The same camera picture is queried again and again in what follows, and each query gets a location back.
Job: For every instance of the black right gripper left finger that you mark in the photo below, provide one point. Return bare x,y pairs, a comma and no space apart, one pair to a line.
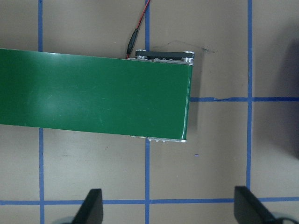
91,210

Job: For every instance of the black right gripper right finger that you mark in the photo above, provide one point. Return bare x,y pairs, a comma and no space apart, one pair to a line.
248,209

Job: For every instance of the green conveyor belt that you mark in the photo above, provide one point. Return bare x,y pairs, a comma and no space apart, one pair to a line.
141,98

